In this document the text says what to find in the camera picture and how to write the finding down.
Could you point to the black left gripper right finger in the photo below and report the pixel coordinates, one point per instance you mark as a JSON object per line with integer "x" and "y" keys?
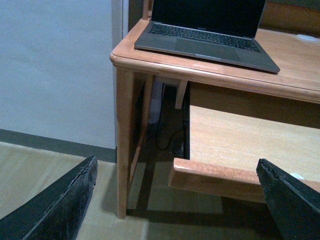
{"x": 294, "y": 206}

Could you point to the grey open laptop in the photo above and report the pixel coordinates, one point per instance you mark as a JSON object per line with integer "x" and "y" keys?
{"x": 216, "y": 30}

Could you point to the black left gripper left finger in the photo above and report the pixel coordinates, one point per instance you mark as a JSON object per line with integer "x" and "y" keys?
{"x": 57, "y": 212}

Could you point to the wooden pull-out keyboard tray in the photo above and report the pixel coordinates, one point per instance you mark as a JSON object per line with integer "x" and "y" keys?
{"x": 225, "y": 149}

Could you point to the wooden desk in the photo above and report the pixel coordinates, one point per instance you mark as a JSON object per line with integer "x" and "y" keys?
{"x": 289, "y": 33}

